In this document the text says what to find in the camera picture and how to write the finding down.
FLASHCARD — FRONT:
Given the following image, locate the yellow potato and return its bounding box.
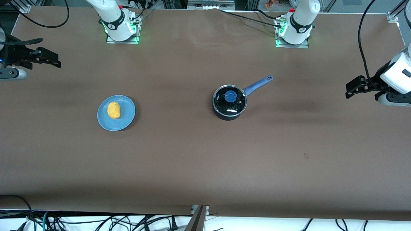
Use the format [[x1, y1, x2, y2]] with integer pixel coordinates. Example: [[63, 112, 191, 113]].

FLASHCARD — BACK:
[[107, 102, 121, 119]]

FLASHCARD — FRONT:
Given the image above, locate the glass lid with blue knob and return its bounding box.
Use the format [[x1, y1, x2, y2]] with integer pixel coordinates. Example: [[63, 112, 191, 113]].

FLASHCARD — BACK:
[[213, 85, 247, 116]]

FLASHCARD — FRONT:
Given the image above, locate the blue round plate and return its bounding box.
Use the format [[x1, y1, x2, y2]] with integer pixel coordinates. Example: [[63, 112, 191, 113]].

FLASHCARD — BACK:
[[97, 95, 136, 131]]

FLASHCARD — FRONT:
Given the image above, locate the grey metal box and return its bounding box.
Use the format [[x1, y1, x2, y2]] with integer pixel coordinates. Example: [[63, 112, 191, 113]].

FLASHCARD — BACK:
[[188, 0, 235, 10]]

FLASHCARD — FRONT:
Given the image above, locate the brown table cover sheet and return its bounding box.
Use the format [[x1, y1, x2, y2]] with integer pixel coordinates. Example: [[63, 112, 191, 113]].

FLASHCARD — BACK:
[[0, 6, 411, 222]]

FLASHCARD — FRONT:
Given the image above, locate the aluminium profile beam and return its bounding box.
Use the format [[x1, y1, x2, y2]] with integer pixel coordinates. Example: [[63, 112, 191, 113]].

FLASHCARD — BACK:
[[185, 205, 209, 231]]

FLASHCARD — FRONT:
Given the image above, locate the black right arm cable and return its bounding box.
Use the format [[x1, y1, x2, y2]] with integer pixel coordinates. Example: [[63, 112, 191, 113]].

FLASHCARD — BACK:
[[6, 0, 70, 45]]

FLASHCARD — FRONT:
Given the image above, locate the aluminium frame corner profile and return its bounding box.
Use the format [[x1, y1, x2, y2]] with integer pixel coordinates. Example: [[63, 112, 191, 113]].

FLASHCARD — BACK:
[[12, 0, 31, 13]]

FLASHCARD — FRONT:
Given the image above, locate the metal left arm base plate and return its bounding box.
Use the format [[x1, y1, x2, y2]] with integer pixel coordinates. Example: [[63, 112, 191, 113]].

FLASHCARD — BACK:
[[275, 18, 310, 49]]

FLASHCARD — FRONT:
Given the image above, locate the black pot with blue handle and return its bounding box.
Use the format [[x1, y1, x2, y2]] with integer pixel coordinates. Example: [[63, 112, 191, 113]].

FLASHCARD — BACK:
[[212, 75, 274, 121]]

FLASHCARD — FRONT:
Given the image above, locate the grey base cable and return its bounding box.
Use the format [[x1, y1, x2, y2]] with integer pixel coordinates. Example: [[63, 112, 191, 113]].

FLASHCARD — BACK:
[[135, 8, 155, 23]]

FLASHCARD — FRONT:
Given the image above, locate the black base cable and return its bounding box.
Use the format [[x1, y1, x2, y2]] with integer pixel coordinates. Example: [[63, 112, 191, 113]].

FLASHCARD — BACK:
[[220, 10, 280, 25], [254, 9, 280, 20]]

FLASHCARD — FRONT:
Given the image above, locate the thick black looped cable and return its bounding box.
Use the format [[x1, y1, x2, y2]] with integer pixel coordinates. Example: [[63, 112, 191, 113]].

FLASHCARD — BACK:
[[0, 194, 36, 231]]

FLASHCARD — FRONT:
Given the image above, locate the black power plug cable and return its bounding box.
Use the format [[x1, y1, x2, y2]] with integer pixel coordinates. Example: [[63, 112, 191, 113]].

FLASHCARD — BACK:
[[141, 216, 179, 231]]

